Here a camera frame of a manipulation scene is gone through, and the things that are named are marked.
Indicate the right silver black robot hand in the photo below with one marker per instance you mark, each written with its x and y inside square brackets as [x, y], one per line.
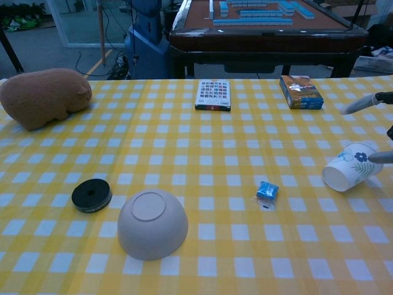
[360, 103]

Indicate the white floral paper cup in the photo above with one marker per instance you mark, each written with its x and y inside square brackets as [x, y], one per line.
[344, 176]

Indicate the small blue candy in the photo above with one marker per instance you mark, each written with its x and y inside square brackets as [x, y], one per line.
[267, 190]

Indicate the white plastic basket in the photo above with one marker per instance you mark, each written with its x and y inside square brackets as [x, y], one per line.
[373, 64]

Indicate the orange blue card box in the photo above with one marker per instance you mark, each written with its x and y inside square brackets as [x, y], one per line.
[302, 92]

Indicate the black tripod stand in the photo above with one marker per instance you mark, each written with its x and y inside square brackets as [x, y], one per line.
[356, 17]

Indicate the brown cardboard box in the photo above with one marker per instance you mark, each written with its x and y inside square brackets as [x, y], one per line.
[347, 7]

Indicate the dark wooden mahjong table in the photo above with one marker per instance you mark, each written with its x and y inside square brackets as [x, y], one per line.
[267, 41]

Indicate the row of blue mahjong tiles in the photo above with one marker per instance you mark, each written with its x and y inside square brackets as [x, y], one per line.
[223, 8]
[251, 21]
[298, 8]
[261, 13]

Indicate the white card box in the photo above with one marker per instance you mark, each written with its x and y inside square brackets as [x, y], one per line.
[212, 93]

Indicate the yellow checked tablecloth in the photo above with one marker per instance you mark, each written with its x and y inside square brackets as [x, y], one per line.
[196, 153]

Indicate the blue machine base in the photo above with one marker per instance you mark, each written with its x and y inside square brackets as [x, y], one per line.
[147, 52]

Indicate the beige bowl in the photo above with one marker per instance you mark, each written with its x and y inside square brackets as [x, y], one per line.
[153, 227]

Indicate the wooden pole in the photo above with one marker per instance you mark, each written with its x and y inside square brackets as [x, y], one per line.
[102, 33]

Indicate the black tape roll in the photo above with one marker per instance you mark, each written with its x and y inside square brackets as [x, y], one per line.
[92, 196]

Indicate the brown plush capybara toy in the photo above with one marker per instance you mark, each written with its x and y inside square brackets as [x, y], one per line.
[43, 96]

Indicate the green bags pile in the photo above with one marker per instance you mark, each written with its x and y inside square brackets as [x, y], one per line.
[21, 20]

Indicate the black slanted table leg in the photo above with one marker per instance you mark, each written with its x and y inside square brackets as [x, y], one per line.
[12, 52]

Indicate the white door frame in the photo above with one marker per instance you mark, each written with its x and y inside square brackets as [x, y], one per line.
[61, 30]

